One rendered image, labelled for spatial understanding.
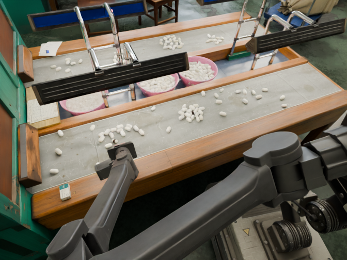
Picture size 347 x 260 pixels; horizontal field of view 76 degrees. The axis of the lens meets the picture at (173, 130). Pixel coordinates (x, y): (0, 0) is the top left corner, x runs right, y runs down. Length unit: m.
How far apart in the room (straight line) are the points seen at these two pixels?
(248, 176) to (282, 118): 0.98
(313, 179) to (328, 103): 1.18
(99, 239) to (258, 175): 0.29
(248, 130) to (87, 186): 0.82
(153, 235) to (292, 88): 1.41
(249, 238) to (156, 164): 0.60
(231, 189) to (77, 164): 0.86
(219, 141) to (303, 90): 0.73
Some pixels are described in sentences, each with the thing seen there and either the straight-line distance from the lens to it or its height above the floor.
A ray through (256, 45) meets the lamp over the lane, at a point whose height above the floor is 1.08.
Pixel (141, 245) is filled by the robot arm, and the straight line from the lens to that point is 0.35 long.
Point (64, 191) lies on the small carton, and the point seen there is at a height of 0.79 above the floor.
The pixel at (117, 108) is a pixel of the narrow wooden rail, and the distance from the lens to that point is 1.26.
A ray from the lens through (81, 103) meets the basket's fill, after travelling 1.38.
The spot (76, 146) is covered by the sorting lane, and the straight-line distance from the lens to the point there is 1.18.
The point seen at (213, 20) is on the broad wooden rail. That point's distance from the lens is 2.11.
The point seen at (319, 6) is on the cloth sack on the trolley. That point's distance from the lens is 4.01.
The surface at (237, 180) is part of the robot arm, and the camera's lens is 0.39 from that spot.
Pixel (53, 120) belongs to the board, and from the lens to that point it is 1.28.
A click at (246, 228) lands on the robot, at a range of 1.29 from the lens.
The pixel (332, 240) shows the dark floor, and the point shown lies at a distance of 2.07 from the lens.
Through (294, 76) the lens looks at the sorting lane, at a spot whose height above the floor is 0.74.
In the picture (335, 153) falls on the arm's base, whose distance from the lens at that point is 0.43.
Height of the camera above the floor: 1.66
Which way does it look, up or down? 52 degrees down
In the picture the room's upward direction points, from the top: 4 degrees clockwise
